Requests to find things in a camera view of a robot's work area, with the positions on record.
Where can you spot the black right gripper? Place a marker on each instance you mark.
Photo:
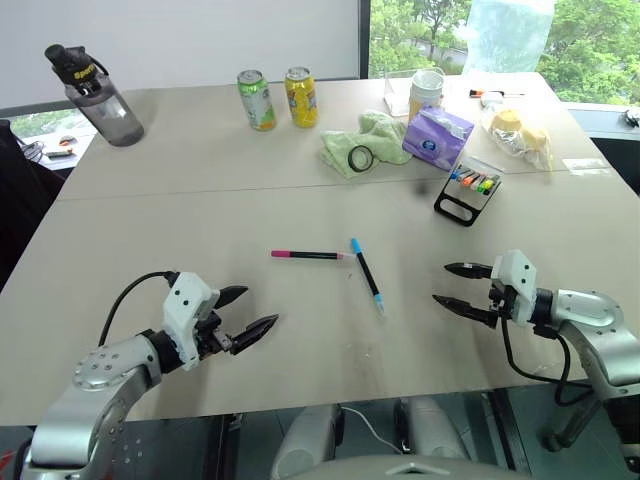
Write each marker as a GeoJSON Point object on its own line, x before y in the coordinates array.
{"type": "Point", "coordinates": [502, 300]}

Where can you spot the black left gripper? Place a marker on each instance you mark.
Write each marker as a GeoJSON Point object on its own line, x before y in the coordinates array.
{"type": "Point", "coordinates": [212, 341]}

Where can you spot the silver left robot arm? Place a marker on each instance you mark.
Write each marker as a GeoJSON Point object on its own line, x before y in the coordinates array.
{"type": "Point", "coordinates": [95, 400]}

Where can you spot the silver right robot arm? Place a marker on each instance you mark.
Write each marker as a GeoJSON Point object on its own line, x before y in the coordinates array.
{"type": "Point", "coordinates": [600, 325]}

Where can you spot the black marker pack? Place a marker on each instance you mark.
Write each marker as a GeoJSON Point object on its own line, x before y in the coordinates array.
{"type": "Point", "coordinates": [457, 207]}

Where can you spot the pink capped black pen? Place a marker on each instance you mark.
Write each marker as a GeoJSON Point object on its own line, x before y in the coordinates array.
{"type": "Point", "coordinates": [310, 255]}

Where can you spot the blue capped black pen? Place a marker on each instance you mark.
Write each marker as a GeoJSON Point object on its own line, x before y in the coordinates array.
{"type": "Point", "coordinates": [367, 275]}

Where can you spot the grey rounded robot leg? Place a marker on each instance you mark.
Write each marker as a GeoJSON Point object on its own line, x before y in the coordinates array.
{"type": "Point", "coordinates": [432, 430]}
{"type": "Point", "coordinates": [310, 440]}

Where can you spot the purple tissue pack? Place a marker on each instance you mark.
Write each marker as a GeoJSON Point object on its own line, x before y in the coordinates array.
{"type": "Point", "coordinates": [435, 137]}

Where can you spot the clear bag of bread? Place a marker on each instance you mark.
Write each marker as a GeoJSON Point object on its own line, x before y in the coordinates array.
{"type": "Point", "coordinates": [520, 132]}

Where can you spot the small clear plastic sheet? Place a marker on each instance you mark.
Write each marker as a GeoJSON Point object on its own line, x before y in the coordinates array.
{"type": "Point", "coordinates": [585, 166]}

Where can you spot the black tape roll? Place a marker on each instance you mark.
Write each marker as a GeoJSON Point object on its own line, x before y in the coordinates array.
{"type": "Point", "coordinates": [352, 160]}

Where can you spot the grey robot torso edge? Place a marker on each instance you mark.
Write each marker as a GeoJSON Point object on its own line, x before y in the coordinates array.
{"type": "Point", "coordinates": [410, 470]}

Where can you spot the light green cloth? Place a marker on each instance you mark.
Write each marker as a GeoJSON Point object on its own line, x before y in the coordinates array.
{"type": "Point", "coordinates": [340, 145]}

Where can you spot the white paper cup stack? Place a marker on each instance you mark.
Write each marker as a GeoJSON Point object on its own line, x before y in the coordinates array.
{"type": "Point", "coordinates": [425, 92]}

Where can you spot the clear acrylic stand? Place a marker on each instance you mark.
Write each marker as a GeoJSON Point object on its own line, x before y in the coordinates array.
{"type": "Point", "coordinates": [395, 97]}

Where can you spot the green drink can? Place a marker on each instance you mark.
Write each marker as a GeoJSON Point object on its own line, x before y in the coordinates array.
{"type": "Point", "coordinates": [257, 102]}

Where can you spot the yellow drink can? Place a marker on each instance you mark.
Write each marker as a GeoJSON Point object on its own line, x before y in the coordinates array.
{"type": "Point", "coordinates": [301, 97]}

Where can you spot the black clip object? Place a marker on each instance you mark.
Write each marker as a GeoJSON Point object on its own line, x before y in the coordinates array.
{"type": "Point", "coordinates": [632, 118]}

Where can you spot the grey sports water bottle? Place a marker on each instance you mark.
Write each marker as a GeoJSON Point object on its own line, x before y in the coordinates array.
{"type": "Point", "coordinates": [107, 115]}

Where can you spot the small orange black tool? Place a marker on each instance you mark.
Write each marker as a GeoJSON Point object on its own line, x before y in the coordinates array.
{"type": "Point", "coordinates": [62, 150]}

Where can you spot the large clear plastic bag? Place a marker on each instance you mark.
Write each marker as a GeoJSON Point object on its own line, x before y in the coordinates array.
{"type": "Point", "coordinates": [505, 35]}

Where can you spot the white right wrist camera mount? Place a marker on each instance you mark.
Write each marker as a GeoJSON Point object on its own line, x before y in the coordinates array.
{"type": "Point", "coordinates": [517, 280]}

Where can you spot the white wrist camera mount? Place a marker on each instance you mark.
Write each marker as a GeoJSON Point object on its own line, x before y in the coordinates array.
{"type": "Point", "coordinates": [517, 280]}
{"type": "Point", "coordinates": [187, 305]}

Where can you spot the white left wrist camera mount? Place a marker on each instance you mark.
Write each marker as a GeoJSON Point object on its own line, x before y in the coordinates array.
{"type": "Point", "coordinates": [187, 305]}

